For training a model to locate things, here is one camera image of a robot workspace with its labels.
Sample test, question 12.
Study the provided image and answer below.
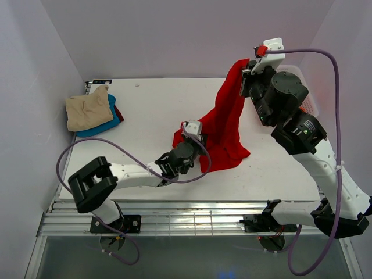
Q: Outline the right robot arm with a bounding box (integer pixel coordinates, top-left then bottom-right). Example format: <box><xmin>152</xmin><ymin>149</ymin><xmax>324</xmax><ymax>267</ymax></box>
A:
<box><xmin>240</xmin><ymin>60</ymin><xmax>371</xmax><ymax>239</ymax></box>

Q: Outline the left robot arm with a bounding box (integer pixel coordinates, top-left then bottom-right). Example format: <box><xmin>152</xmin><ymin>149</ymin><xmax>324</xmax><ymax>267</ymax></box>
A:
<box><xmin>68</xmin><ymin>134</ymin><xmax>206</xmax><ymax>233</ymax></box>

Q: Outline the white plastic basket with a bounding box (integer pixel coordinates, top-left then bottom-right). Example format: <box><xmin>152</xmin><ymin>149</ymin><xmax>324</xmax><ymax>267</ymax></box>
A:
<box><xmin>277</xmin><ymin>65</ymin><xmax>319</xmax><ymax>117</ymax></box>

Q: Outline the dark red folded t shirt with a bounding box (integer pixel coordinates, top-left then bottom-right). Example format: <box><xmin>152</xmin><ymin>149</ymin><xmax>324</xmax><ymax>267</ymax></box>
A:
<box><xmin>114</xmin><ymin>105</ymin><xmax>124</xmax><ymax>123</ymax></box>

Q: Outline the blue folded t shirt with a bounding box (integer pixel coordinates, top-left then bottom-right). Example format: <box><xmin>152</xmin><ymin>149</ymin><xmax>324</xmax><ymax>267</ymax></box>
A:
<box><xmin>76</xmin><ymin>93</ymin><xmax>120</xmax><ymax>138</ymax></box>

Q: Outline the beige folded t shirt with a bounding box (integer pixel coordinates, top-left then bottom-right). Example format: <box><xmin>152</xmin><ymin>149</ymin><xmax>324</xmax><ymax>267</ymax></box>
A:
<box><xmin>65</xmin><ymin>84</ymin><xmax>113</xmax><ymax>132</ymax></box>

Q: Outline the blue label sticker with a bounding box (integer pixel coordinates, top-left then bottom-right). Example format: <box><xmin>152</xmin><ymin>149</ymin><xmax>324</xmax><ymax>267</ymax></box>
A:
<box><xmin>92</xmin><ymin>79</ymin><xmax>112</xmax><ymax>85</ymax></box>

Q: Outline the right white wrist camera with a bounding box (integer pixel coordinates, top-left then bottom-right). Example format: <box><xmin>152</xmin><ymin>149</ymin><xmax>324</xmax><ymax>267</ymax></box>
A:
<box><xmin>251</xmin><ymin>37</ymin><xmax>285</xmax><ymax>75</ymax></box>

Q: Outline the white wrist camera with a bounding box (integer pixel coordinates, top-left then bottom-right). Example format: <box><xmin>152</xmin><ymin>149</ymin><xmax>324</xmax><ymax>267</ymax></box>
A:
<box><xmin>181</xmin><ymin>120</ymin><xmax>203</xmax><ymax>141</ymax></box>
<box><xmin>251</xmin><ymin>37</ymin><xmax>285</xmax><ymax>75</ymax></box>

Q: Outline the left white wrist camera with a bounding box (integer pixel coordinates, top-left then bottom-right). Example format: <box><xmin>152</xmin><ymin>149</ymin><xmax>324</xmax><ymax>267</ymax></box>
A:
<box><xmin>181</xmin><ymin>120</ymin><xmax>203</xmax><ymax>141</ymax></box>

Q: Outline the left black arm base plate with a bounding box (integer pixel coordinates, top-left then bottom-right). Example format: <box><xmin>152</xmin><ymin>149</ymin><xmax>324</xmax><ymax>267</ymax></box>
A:
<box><xmin>90</xmin><ymin>215</ymin><xmax>142</xmax><ymax>234</ymax></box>

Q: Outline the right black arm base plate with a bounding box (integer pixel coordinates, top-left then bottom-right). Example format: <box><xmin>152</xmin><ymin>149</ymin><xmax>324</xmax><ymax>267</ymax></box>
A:
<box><xmin>239</xmin><ymin>214</ymin><xmax>298</xmax><ymax>233</ymax></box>

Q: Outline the aluminium frame rail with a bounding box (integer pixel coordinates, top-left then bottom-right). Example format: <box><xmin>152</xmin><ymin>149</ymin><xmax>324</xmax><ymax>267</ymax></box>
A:
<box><xmin>37</xmin><ymin>200</ymin><xmax>349</xmax><ymax>237</ymax></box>

